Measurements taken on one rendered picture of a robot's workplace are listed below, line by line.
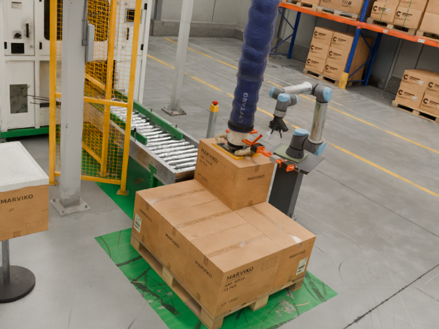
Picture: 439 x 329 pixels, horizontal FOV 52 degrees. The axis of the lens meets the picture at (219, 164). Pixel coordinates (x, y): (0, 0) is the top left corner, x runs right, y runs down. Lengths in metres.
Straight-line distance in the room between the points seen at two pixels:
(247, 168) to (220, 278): 1.00
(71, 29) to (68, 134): 0.93
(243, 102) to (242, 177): 0.62
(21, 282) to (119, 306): 0.75
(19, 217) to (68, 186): 1.46
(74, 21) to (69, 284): 2.10
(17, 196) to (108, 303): 1.10
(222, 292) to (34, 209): 1.37
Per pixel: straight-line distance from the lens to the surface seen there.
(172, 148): 4.80
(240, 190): 3.79
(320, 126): 4.31
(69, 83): 4.14
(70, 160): 4.42
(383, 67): 12.68
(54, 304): 3.62
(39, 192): 3.09
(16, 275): 3.86
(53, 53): 4.59
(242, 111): 3.76
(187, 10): 7.19
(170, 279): 3.74
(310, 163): 4.59
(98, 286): 3.75
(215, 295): 3.30
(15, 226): 3.17
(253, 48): 3.64
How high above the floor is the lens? 2.46
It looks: 25 degrees down
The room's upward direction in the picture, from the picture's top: 10 degrees clockwise
